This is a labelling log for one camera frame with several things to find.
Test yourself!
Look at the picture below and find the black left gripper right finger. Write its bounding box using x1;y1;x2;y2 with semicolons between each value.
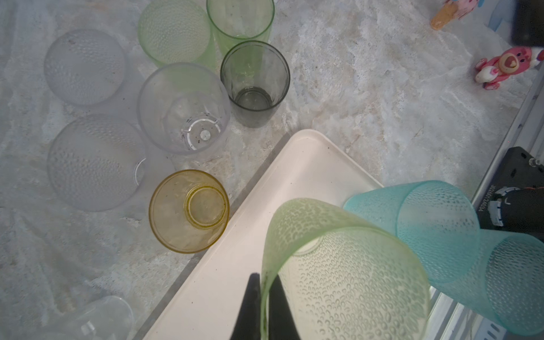
269;276;300;340

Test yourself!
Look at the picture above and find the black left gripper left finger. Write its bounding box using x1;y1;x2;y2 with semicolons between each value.
230;273;262;340

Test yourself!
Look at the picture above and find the dimpled yellow-green plastic cup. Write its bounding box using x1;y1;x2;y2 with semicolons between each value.
260;198;430;339

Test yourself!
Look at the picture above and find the small clear glass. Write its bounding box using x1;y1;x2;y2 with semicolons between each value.
32;296;134;339

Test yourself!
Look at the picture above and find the dimpled teal plastic cup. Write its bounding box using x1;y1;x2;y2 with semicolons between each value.
432;229;543;336

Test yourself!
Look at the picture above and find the smooth green plastic cup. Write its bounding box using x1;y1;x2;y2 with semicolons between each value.
206;0;275;56

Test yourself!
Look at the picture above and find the dimpled light green cup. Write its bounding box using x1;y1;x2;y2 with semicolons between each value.
137;0;216;72

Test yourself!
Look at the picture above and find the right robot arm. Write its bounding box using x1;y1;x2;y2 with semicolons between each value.
474;1;543;239

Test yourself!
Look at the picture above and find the cream plastic tray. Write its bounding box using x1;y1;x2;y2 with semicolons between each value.
146;130;379;339

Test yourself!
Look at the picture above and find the yellow plastic cup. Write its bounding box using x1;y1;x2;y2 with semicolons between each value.
148;169;230;254

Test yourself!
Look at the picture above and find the dimpled clear cup front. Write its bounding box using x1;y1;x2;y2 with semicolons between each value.
47;114;146;212

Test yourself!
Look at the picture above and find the dimpled clear cup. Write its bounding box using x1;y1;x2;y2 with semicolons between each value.
47;114;146;212
43;29;127;106

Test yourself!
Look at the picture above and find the smooth clear plastic cup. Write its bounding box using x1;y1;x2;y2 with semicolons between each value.
137;62;232;158

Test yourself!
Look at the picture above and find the smoky grey plastic cup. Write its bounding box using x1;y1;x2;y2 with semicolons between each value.
220;40;290;128

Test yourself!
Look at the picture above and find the dimpled clear cup rear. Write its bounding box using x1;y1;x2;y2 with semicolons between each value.
43;29;127;106

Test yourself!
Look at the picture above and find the pink bear toy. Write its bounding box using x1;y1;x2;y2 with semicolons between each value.
475;46;543;91

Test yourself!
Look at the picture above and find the pink blue toy figure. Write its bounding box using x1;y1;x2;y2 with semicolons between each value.
430;0;485;31

